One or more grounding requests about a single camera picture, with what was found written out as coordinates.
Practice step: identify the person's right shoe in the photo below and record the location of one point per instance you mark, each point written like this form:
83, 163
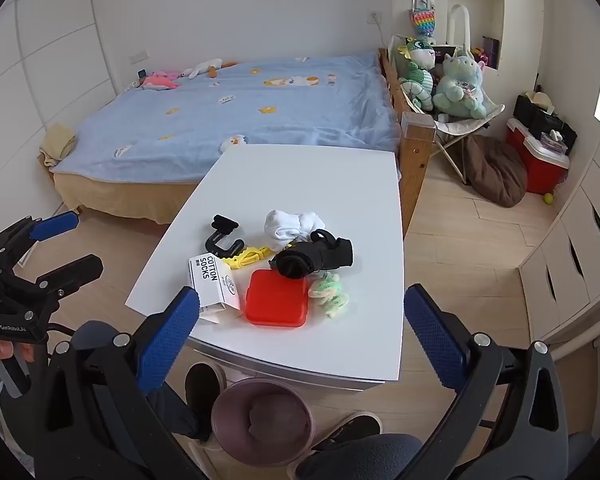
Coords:
350, 425

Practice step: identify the white folding chair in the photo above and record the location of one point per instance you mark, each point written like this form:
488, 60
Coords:
465, 125

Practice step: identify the person's left leg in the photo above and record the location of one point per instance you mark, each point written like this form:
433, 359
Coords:
175, 410

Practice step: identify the wooden bed frame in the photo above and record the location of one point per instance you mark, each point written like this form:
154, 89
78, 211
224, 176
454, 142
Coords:
412, 170

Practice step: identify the beige hat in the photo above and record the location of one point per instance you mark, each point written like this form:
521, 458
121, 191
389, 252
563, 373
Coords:
537, 100

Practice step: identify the teal dinosaur plush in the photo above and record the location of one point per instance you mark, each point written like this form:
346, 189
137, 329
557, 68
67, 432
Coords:
460, 85

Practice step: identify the black plastic hook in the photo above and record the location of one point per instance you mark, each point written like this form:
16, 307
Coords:
220, 242

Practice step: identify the pink trash bin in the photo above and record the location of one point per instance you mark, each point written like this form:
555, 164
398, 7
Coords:
262, 422

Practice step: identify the rainbow pop bag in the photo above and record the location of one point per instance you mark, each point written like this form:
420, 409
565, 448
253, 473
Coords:
424, 22

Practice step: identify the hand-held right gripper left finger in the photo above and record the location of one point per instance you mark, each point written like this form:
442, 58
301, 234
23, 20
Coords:
172, 330

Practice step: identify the white goose plush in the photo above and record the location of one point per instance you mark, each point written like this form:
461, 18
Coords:
205, 67

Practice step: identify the white socks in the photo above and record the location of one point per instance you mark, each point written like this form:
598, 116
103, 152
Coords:
292, 227

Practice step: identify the black bag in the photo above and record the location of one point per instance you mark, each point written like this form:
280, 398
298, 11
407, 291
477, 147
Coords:
535, 117

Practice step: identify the clear corner guard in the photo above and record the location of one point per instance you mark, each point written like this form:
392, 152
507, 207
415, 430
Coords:
417, 125

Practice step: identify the white wall switch panel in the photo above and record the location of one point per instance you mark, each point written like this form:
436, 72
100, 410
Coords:
139, 57

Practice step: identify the yellow plastic clip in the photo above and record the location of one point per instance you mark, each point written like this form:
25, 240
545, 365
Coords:
242, 259

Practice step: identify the green dragon plush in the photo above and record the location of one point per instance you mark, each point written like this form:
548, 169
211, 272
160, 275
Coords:
419, 67

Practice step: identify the white wall shelf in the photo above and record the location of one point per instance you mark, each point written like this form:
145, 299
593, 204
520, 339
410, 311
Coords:
500, 15

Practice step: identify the white wall socket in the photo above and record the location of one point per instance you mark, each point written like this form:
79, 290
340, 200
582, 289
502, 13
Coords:
376, 16

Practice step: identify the white drawer cabinet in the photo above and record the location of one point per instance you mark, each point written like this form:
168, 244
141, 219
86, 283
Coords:
580, 240

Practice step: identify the person's shoe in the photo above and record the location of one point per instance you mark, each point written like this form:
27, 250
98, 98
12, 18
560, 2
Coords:
202, 385
350, 425

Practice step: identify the pink plush toy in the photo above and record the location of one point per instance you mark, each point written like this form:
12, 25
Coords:
160, 81

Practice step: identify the white sock box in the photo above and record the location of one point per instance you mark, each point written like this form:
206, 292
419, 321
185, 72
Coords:
215, 280

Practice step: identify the white metal arch rail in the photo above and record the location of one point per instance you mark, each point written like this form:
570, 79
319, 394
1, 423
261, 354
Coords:
451, 25

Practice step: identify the brown beanbag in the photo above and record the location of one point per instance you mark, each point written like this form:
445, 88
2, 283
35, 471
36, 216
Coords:
495, 170

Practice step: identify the person's left shoe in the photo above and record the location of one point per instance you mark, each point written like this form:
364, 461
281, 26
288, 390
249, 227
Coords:
202, 385

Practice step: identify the black sock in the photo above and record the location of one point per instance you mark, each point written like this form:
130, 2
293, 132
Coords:
325, 257

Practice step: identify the beige folded cloth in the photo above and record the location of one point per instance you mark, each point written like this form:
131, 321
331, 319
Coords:
57, 142

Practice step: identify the beige mattress cover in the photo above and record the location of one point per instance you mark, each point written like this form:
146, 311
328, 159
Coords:
120, 195

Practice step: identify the person's leg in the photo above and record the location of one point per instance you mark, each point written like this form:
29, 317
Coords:
360, 455
175, 410

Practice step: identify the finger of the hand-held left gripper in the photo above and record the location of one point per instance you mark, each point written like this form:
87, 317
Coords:
55, 225
75, 267

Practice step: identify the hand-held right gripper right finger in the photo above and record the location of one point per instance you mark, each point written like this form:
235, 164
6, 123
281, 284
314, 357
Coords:
432, 340

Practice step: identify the person's right leg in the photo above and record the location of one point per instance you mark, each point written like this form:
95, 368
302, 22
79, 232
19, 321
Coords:
360, 455

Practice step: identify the red cooler box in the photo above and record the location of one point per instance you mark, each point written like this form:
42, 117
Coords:
535, 167

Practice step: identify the person's left hand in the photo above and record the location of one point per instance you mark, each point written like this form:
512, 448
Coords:
0, 349

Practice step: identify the blue printed blanket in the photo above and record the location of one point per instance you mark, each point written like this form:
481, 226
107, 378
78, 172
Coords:
230, 110

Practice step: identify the black box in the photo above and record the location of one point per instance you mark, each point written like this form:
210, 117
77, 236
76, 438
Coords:
445, 52

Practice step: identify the red square plastic lid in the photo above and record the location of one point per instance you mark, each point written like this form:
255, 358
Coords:
277, 300

